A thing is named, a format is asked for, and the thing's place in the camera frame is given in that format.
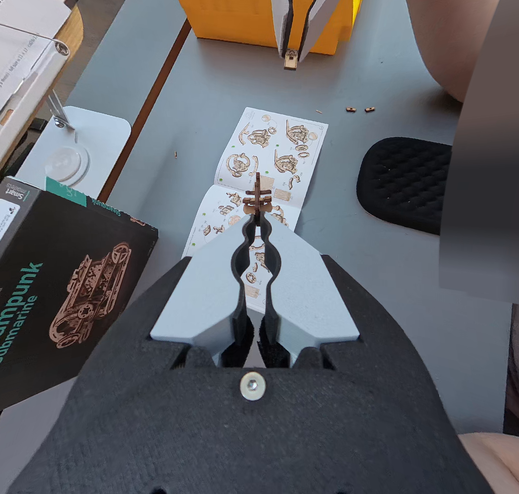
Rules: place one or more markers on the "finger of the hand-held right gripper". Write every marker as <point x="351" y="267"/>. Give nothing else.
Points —
<point x="279" y="3"/>
<point x="328" y="3"/>

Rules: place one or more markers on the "small wooden part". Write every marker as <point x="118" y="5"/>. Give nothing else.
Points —
<point x="291" y="61"/>

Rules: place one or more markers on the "white instruction booklet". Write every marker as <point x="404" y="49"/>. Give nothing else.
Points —
<point x="263" y="145"/>

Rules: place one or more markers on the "person's bare leg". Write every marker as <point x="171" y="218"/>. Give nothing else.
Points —
<point x="494" y="465"/>

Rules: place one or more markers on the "yellow plastic bin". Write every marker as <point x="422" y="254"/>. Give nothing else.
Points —
<point x="227" y="11"/>

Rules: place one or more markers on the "white document holder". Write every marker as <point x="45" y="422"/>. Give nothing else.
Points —
<point x="36" y="84"/>

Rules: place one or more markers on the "wooden model assembly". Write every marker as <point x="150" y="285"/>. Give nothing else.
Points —
<point x="257" y="194"/>

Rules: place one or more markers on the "black model kit box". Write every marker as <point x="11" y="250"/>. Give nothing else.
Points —
<point x="61" y="258"/>

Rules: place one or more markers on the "white stand base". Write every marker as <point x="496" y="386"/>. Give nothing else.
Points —
<point x="101" y="137"/>

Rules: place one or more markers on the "black mesh pad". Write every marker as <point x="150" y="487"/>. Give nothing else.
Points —
<point x="397" y="185"/>

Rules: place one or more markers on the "person's right forearm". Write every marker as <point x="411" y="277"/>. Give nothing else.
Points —
<point x="442" y="35"/>

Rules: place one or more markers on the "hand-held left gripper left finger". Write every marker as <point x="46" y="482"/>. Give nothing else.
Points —
<point x="194" y="299"/>

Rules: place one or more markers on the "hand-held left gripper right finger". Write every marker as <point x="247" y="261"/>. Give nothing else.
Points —
<point x="312" y="299"/>

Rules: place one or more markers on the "white paper sheets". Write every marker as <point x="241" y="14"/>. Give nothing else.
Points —
<point x="28" y="15"/>

